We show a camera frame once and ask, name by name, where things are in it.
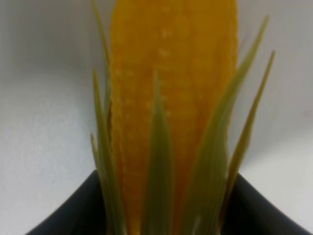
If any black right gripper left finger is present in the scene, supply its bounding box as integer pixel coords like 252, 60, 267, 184
28, 170, 107, 235

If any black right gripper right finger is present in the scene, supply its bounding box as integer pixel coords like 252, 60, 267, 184
224, 175, 311, 235

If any toy corn cob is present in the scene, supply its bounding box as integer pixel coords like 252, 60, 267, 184
90, 0, 272, 235

